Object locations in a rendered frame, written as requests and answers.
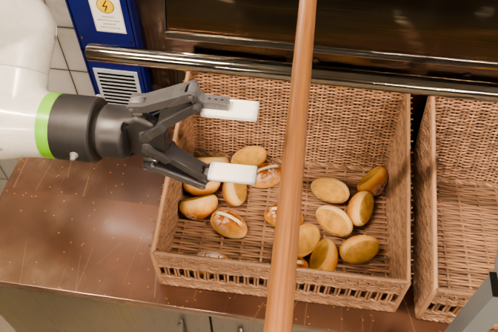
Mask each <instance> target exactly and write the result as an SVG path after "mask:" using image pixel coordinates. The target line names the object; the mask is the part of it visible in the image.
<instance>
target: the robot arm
mask: <svg viewBox="0 0 498 332"><path fill-rule="evenodd" d="M56 39H57V26H56V20H55V18H54V16H53V14H52V12H51V11H50V9H49V7H48V6H47V5H46V4H45V3H44V2H43V1H42V0H0V159H2V160H5V159H17V158H27V157H38V158H48V159H62V160H69V161H76V162H89V163H97V162H99V161H100V160H101V159H102V158H107V159H121V160H125V159H128V158H129V157H131V156H132V155H138V156H142V157H144V161H143V165H142V170H146V171H150V172H154V173H160V174H162V175H164V176H167V177H170V178H172V179H175V180H177V181H180V182H183V183H185V184H187V185H191V186H193V187H196V188H198V189H201V190H204V189H205V188H206V185H207V183H208V182H210V181H214V182H227V183H229V182H232V183H239V184H246V185H255V184H256V177H257V171H258V167H257V166H251V165H238V164H230V163H223V162H211V163H209V164H206V163H204V162H203V161H201V160H200V159H197V158H196V157H195V156H192V155H191V154H189V153H188V152H186V151H184V150H183V149H181V148H179V147H177V146H176V143H175V142H174V141H173V140H171V134H170V133H169V129H170V126H172V125H174V124H176V123H178V122H180V121H182V120H184V119H186V118H187V117H189V116H192V115H193V114H195V113H197V114H198V113H199V115H200V114H201V117H208V118H216V119H231V120H239V121H246V122H256V120H257V116H258V111H259V102H254V101H245V100H238V99H230V97H227V96H217V95H209V94H205V93H204V92H203V91H201V90H200V88H199V83H198V82H197V81H196V80H191V81H188V82H183V83H181V84H176V85H173V86H170V87H166V88H163V89H160V90H155V91H153V92H149V93H132V95H131V97H130V100H129V102H128V105H120V104H108V103H107V101H106V100H105V99H104V98H103V97H102V96H101V95H99V94H97V95H96V96H85V95H76V94H69V93H54V92H49V91H48V90H47V88H48V79H49V74H50V66H51V62H52V57H53V51H54V48H55V44H56ZM165 108H166V109H165ZM156 110H158V111H157V112H155V113H153V114H150V113H149V112H153V111H156ZM164 152H165V154H163V153H164ZM202 170H203V171H202ZM197 180H199V181H197Z"/></svg>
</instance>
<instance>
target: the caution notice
mask: <svg viewBox="0 0 498 332"><path fill-rule="evenodd" d="M88 1H89V4H90V9H91V12H92V14H93V19H94V22H95V26H96V30H97V31H103V32H111V33H126V34H127V32H126V29H125V23H124V19H123V15H122V9H121V6H120V2H119V0H88Z"/></svg>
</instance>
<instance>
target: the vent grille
mask: <svg viewBox="0 0 498 332"><path fill-rule="evenodd" d="M93 72H94V74H95V77H96V81H97V84H98V87H99V91H100V93H101V96H102V97H103V98H104V99H105V100H106V101H107V103H108V104H120V105H128V102H129V100H130V97H131V95H132V93H142V92H141V88H140V84H139V78H138V74H137V72H131V71H123V70H110V69H102V68H95V67H93Z"/></svg>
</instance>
